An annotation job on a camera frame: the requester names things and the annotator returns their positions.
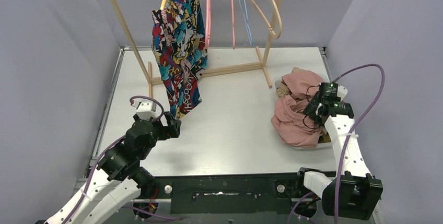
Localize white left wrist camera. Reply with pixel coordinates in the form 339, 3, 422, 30
132, 100, 159, 121

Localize pink shorts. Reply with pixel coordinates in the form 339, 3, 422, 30
270, 69, 328, 149

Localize beige shorts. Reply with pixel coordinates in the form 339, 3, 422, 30
274, 67, 304, 98

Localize colourful comic print shorts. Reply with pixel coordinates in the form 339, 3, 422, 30
151, 0, 208, 119

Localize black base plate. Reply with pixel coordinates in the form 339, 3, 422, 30
132, 172, 308, 215

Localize blue hanger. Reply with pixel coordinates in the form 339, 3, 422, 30
238, 0, 252, 46

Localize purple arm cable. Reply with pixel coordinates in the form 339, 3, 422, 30
60, 95, 184, 224
286, 64, 386, 224

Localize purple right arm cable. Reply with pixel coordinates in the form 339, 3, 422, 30
286, 64, 386, 224

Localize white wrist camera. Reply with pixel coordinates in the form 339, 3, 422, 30
319, 82, 348, 101
132, 100, 159, 121

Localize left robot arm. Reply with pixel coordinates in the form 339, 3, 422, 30
38, 112, 181, 223

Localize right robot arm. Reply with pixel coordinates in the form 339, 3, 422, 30
294, 93, 383, 220

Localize wooden clothes rack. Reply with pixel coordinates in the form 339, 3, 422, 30
109, 0, 283, 96

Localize white plastic basket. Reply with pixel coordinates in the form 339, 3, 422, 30
273, 74, 335, 150

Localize beige wooden hanger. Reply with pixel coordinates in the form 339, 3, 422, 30
235, 0, 283, 40

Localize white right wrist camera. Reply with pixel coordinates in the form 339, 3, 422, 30
319, 82, 348, 101

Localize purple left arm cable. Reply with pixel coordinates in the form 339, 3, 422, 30
60, 95, 184, 224

